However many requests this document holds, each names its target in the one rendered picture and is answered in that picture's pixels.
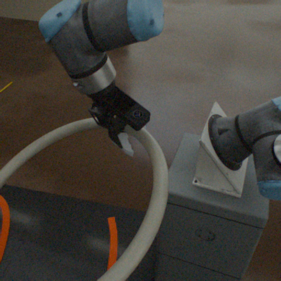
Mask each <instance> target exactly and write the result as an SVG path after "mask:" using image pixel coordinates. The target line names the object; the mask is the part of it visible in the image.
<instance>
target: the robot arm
mask: <svg viewBox="0 0 281 281"><path fill-rule="evenodd" d="M38 27H39V30H40V31H41V33H42V35H43V37H44V39H46V42H47V43H48V44H49V45H50V47H51V49H52V50H53V52H54V54H55V55H56V57H57V58H58V60H59V61H60V63H61V64H62V65H63V67H64V69H65V71H66V72H67V73H68V75H69V76H70V78H71V80H72V81H73V84H72V85H73V86H74V87H76V88H77V89H78V90H79V91H80V93H82V94H86V95H87V97H88V98H90V99H91V100H92V101H93V103H92V106H91V107H90V108H89V109H88V111H89V113H90V115H91V117H93V118H94V120H95V122H96V123H97V125H100V126H102V127H104V128H105V129H107V130H109V131H108V134H109V137H110V139H111V141H112V142H113V143H114V144H115V145H116V146H118V147H119V148H120V149H121V150H122V151H123V152H124V153H126V154H127V155H130V156H133V153H134V151H133V150H132V148H131V145H130V143H129V141H128V134H127V133H126V132H123V131H120V130H124V129H125V126H126V125H127V124H128V125H130V126H131V127H132V128H133V129H134V130H135V131H140V130H141V129H142V128H144V129H145V130H146V126H145V125H146V124H147V123H148V122H149V121H150V111H148V110H147V109H146V108H145V107H143V106H142V105H140V104H139V103H138V102H136V101H135V100H133V99H132V98H131V97H130V96H129V95H128V94H126V93H125V92H124V91H122V90H120V89H119V88H118V87H116V86H115V84H116V81H115V76H116V71H115V69H114V66H113V64H112V63H111V61H110V59H109V57H108V55H107V54H106V51H109V50H112V49H116V48H120V47H124V46H127V45H130V44H134V43H138V42H145V41H148V40H149V39H151V38H154V37H155V36H158V35H159V34H160V33H161V32H162V30H163V27H164V9H163V5H162V0H92V1H89V2H86V3H83V4H81V0H63V1H61V2H59V3H58V4H57V5H55V6H54V7H53V8H51V9H50V10H49V11H47V12H46V13H45V14H44V15H43V16H42V17H41V18H40V21H39V23H38ZM92 109H93V110H92ZM94 116H96V118H97V119H98V121H99V122H98V121H97V120H96V119H95V117H94ZM212 134H213V138H214V141H215V144H216V147H217V149H218V151H219V153H220V154H221V156H222V157H223V159H224V160H225V161H226V162H227V163H228V164H230V165H233V166H235V165H238V164H240V163H242V162H243V161H244V160H246V158H247V157H248V156H250V155H251V154H253V158H254V166H255V173H256V180H257V185H258V190H259V193H260V194H261V195H262V196H263V197H265V198H267V199H272V200H281V96H280V97H279V98H276V99H271V100H270V101H268V102H266V103H263V104H261V105H258V106H256V107H254V108H252V109H250V110H248V111H245V112H243V113H242V114H239V115H237V116H231V117H220V118H218V119H215V120H214V121H213V123H212Z"/></svg>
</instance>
